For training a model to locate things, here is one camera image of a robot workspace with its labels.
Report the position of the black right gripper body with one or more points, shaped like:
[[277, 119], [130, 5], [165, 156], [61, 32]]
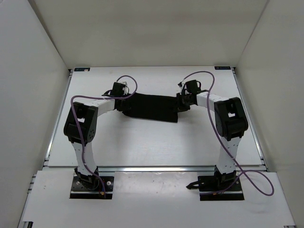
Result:
[[183, 103]]

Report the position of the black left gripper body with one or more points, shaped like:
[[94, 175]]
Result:
[[125, 106]]

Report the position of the black skirt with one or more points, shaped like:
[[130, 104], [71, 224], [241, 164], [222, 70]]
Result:
[[153, 107]]

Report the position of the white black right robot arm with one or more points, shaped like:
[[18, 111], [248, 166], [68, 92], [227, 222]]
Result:
[[230, 124]]

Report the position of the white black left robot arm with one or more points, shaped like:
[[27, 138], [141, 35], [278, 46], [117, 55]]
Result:
[[80, 128]]

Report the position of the blue left corner sticker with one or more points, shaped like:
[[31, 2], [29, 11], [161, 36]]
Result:
[[81, 69]]

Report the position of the blue corner sticker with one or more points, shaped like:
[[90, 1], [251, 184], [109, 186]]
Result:
[[222, 68], [81, 69]]

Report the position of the blue right corner sticker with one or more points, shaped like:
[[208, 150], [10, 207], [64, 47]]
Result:
[[222, 68]]

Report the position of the white front cover panel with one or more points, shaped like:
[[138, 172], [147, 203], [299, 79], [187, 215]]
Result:
[[151, 200]]

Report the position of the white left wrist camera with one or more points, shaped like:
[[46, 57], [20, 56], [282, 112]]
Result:
[[124, 87]]

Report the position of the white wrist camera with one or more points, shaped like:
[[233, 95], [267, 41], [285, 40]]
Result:
[[183, 88], [124, 87]]

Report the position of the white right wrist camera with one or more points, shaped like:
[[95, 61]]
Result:
[[183, 88]]

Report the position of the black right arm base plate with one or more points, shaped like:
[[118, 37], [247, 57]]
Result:
[[211, 190]]

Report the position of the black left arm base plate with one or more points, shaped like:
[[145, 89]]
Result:
[[81, 191]]

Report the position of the silver table edge rail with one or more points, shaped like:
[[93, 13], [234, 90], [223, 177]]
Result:
[[160, 168]]

